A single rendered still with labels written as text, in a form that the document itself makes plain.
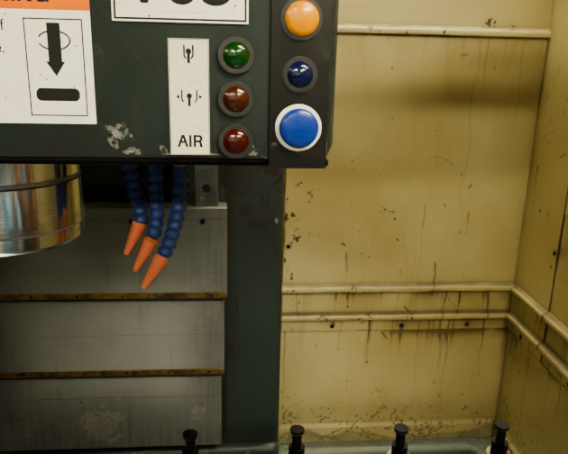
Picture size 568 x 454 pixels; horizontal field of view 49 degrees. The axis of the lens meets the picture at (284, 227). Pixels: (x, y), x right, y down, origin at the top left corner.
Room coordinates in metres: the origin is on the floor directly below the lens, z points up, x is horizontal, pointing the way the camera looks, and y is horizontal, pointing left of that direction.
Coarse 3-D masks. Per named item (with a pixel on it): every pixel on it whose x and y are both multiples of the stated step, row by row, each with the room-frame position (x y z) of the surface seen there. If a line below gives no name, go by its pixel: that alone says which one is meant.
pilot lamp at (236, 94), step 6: (228, 90) 0.48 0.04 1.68; (234, 90) 0.48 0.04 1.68; (240, 90) 0.48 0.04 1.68; (228, 96) 0.48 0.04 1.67; (234, 96) 0.48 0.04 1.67; (240, 96) 0.48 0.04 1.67; (246, 96) 0.48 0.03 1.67; (228, 102) 0.48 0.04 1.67; (234, 102) 0.48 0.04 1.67; (240, 102) 0.48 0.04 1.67; (246, 102) 0.48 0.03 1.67; (228, 108) 0.48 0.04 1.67; (234, 108) 0.48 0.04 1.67; (240, 108) 0.48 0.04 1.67
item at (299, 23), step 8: (304, 0) 0.48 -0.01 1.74; (288, 8) 0.48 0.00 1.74; (296, 8) 0.48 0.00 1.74; (304, 8) 0.48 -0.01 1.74; (312, 8) 0.48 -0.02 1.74; (288, 16) 0.48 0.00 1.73; (296, 16) 0.48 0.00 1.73; (304, 16) 0.48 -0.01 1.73; (312, 16) 0.48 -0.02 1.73; (288, 24) 0.48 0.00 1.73; (296, 24) 0.48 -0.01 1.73; (304, 24) 0.48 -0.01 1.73; (312, 24) 0.48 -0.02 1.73; (296, 32) 0.48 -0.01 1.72; (304, 32) 0.48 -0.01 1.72
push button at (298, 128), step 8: (288, 112) 0.48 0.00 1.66; (296, 112) 0.48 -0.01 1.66; (304, 112) 0.48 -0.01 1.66; (288, 120) 0.48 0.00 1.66; (296, 120) 0.48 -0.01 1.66; (304, 120) 0.48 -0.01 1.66; (312, 120) 0.48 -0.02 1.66; (280, 128) 0.48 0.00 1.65; (288, 128) 0.48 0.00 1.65; (296, 128) 0.48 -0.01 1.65; (304, 128) 0.48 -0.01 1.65; (312, 128) 0.48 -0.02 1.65; (288, 136) 0.48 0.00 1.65; (296, 136) 0.48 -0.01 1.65; (304, 136) 0.48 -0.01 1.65; (312, 136) 0.48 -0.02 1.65; (288, 144) 0.48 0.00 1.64; (296, 144) 0.48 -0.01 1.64; (304, 144) 0.48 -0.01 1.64
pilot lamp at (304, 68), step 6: (294, 66) 0.48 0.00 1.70; (300, 66) 0.48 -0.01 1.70; (306, 66) 0.48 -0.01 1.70; (288, 72) 0.48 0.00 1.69; (294, 72) 0.48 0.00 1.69; (300, 72) 0.48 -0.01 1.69; (306, 72) 0.48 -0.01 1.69; (312, 72) 0.48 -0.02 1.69; (288, 78) 0.48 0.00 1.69; (294, 78) 0.48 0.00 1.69; (300, 78) 0.48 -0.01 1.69; (306, 78) 0.48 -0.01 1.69; (312, 78) 0.48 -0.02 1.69; (294, 84) 0.48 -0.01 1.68; (300, 84) 0.48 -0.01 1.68; (306, 84) 0.48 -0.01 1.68
